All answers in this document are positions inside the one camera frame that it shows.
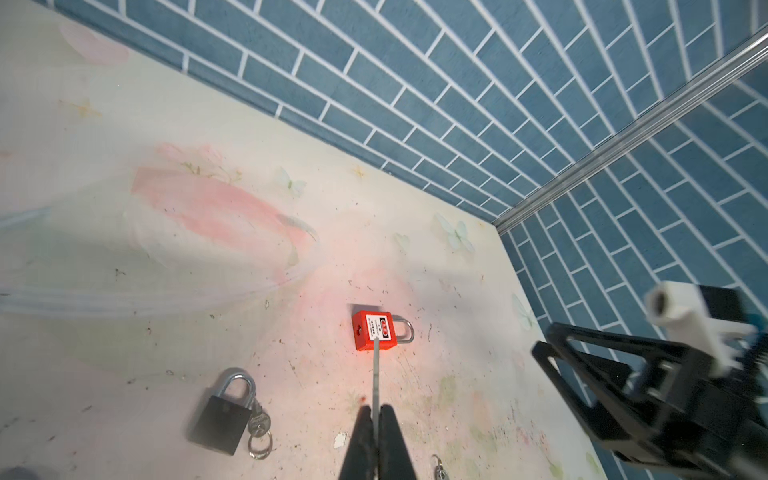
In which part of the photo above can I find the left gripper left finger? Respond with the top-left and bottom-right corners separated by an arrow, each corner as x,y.
338,405 -> 378,480

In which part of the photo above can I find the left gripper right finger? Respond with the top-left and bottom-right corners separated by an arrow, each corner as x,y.
377,404 -> 417,480

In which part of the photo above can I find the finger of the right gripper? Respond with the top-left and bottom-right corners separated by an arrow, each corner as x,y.
532,323 -> 678,456

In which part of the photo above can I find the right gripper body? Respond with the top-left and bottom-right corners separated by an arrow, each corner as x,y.
635,355 -> 767,479

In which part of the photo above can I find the red padlock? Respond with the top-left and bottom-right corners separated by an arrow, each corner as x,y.
351,310 -> 415,433

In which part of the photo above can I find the black padlock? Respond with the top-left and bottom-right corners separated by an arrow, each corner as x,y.
187,367 -> 274,460

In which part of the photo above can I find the large brass padlock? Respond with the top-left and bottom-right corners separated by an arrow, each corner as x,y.
432,454 -> 450,480

